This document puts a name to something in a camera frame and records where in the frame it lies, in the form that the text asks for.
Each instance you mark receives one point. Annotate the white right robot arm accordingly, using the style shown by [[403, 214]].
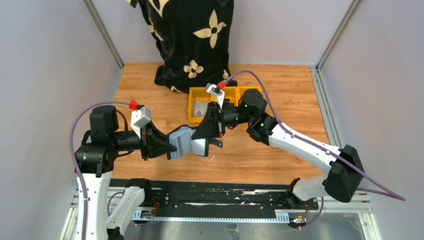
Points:
[[341, 167]]

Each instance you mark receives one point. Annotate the aluminium frame rail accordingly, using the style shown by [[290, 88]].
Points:
[[99, 24]]

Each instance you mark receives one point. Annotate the yellow plastic bin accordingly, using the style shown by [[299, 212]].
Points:
[[232, 95]]

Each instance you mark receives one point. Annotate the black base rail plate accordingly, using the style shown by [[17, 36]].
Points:
[[192, 201]]

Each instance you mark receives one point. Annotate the black floral blanket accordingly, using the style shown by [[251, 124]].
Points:
[[192, 37]]

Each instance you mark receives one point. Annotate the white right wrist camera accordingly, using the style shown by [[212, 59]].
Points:
[[216, 91]]

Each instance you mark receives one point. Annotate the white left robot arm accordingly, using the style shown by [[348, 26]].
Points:
[[94, 163]]

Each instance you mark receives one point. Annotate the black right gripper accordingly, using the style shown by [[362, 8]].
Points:
[[212, 125]]

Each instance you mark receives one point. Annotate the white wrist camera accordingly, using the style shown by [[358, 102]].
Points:
[[216, 91], [140, 117]]

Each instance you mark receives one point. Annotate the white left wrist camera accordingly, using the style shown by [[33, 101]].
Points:
[[140, 117]]

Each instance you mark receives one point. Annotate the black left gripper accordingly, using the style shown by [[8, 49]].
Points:
[[150, 143]]

